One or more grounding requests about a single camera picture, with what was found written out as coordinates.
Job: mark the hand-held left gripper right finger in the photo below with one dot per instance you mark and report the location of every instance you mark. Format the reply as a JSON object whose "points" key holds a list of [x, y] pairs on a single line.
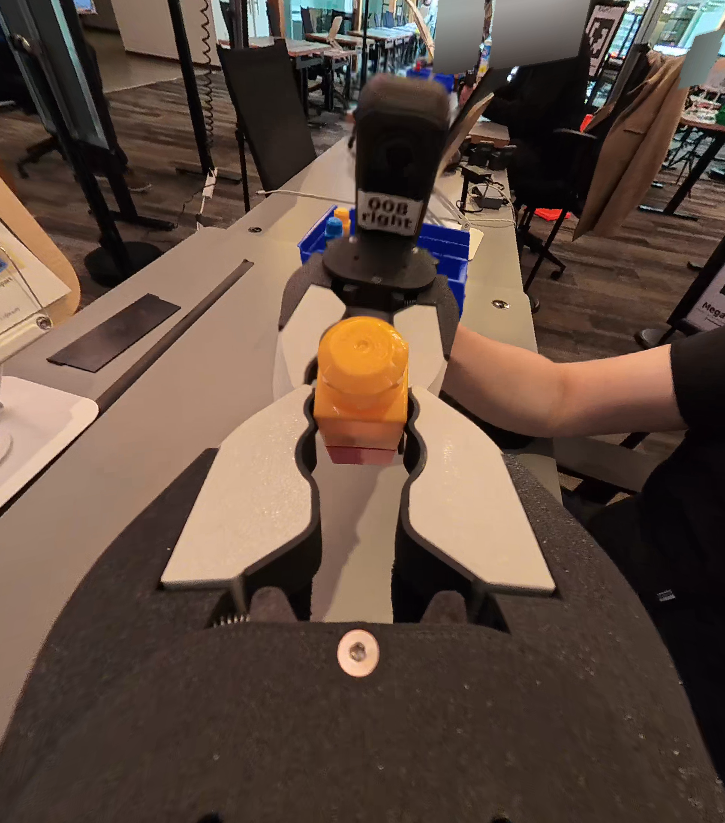
{"points": [[475, 508]]}

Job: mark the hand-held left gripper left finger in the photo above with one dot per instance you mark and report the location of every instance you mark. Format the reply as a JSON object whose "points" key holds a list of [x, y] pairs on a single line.
{"points": [[240, 508]]}

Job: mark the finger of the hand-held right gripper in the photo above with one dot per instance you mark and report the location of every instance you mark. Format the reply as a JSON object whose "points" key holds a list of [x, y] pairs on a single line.
{"points": [[426, 347], [301, 347]]}

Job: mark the orange mega block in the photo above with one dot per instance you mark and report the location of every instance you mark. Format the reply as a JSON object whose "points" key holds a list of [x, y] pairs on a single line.
{"points": [[362, 386]]}

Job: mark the blue plastic bin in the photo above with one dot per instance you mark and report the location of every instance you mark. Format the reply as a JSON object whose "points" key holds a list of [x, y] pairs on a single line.
{"points": [[449, 257]]}

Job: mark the pile of coloured toy bricks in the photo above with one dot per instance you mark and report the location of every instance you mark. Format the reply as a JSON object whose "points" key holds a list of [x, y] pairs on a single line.
{"points": [[336, 225]]}

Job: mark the red mega block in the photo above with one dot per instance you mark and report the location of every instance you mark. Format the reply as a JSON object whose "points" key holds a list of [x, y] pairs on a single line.
{"points": [[359, 455]]}

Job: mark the person's right forearm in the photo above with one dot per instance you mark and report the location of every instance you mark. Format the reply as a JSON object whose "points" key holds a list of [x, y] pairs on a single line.
{"points": [[561, 392]]}

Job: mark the black panel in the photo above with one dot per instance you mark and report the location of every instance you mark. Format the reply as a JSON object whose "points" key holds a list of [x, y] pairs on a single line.
{"points": [[266, 109]]}

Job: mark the black flat plate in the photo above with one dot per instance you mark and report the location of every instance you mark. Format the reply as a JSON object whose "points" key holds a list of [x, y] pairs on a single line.
{"points": [[118, 331]]}

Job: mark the white power strip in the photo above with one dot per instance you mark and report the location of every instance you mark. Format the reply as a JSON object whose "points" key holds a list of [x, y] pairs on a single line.
{"points": [[208, 185]]}

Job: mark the standing desk with wooden top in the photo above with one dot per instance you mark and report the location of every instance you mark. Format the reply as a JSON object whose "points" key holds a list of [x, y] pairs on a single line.
{"points": [[188, 83]]}

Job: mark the tan coat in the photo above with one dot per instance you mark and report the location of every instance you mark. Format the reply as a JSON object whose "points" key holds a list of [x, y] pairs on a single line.
{"points": [[632, 141]]}

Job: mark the person's black clothing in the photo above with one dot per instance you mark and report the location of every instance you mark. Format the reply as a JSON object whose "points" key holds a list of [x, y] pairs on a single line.
{"points": [[722, 514]]}

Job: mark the instruction sheet stand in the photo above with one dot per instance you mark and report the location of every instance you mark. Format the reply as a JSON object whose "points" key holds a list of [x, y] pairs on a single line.
{"points": [[15, 283]]}

